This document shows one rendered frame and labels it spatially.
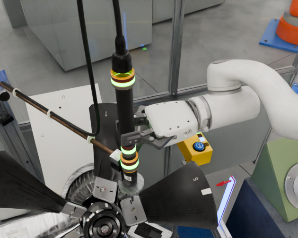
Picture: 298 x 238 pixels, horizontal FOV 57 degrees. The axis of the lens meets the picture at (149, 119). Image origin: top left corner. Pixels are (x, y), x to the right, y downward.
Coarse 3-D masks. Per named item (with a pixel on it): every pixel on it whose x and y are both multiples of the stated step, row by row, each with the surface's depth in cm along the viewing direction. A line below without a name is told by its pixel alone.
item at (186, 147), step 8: (192, 136) 122; (184, 144) 120; (192, 144) 119; (184, 152) 122; (192, 152) 116; (200, 152) 116; (208, 152) 117; (192, 160) 117; (200, 160) 119; (208, 160) 121
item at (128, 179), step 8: (120, 40) 45; (120, 48) 45; (112, 56) 47; (120, 56) 46; (128, 56) 47; (112, 64) 48; (120, 64) 47; (128, 64) 47; (120, 72) 48; (128, 176) 69; (136, 176) 71; (128, 184) 72
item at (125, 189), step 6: (114, 156) 70; (114, 162) 70; (120, 162) 70; (114, 168) 71; (120, 168) 70; (120, 174) 72; (138, 174) 76; (120, 180) 74; (138, 180) 74; (120, 186) 73; (126, 186) 73; (138, 186) 73; (126, 192) 72; (132, 192) 72; (138, 192) 72
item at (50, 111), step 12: (120, 12) 42; (84, 24) 49; (120, 24) 43; (84, 36) 50; (120, 36) 44; (84, 48) 52; (24, 96) 85; (96, 96) 60; (96, 108) 62; (96, 120) 65; (84, 132) 74; (96, 132) 69
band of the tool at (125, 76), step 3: (111, 69) 50; (132, 69) 50; (111, 72) 49; (114, 72) 51; (129, 72) 52; (132, 72) 49; (111, 75) 49; (114, 75) 52; (117, 75) 52; (120, 75) 53; (123, 75) 53; (126, 75) 53; (129, 75) 52; (132, 75) 49; (117, 78) 48; (120, 78) 48; (123, 78) 48; (126, 78) 48; (114, 81) 49
